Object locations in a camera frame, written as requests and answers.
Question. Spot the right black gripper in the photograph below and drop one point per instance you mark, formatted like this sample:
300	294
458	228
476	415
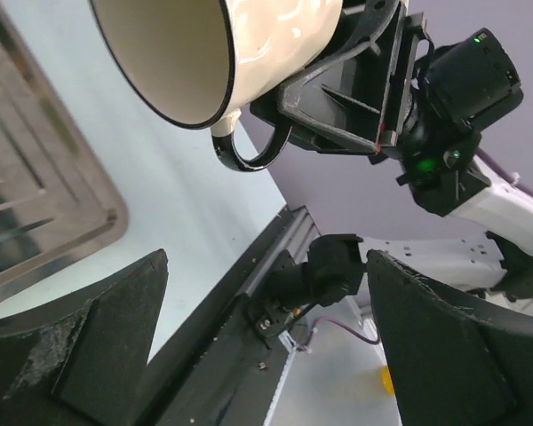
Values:
354	99

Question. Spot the steel tray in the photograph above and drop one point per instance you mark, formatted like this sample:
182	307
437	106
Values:
57	203

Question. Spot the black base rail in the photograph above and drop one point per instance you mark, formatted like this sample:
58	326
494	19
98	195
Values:
214	370

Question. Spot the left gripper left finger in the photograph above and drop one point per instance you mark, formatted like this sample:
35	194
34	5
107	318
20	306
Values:
79	359

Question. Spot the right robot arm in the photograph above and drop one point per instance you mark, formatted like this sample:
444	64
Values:
459	90

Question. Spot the white slotted cable duct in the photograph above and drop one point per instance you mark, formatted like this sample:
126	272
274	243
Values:
292	347

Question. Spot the cream mug black handle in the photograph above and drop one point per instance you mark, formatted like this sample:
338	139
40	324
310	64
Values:
196	64

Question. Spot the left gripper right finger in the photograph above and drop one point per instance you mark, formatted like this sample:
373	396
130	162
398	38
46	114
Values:
454	358

